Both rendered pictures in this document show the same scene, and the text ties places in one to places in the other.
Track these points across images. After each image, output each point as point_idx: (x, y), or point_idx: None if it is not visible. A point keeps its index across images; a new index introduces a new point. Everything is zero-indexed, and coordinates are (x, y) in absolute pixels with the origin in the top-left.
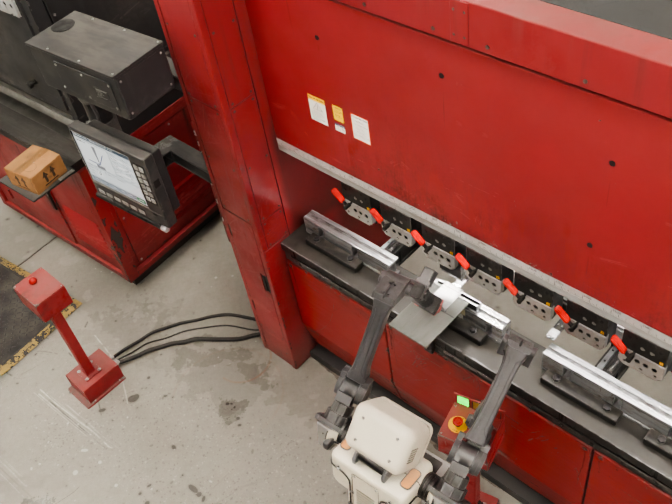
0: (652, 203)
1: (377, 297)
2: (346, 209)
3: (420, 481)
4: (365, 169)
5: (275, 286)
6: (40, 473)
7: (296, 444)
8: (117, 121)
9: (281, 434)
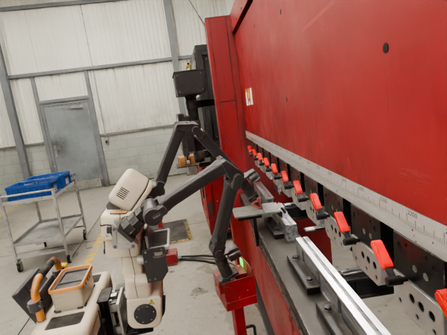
0: (291, 25)
1: (174, 125)
2: (249, 155)
3: (122, 216)
4: (254, 124)
5: (233, 220)
6: (117, 279)
7: (207, 316)
8: (198, 122)
9: (205, 309)
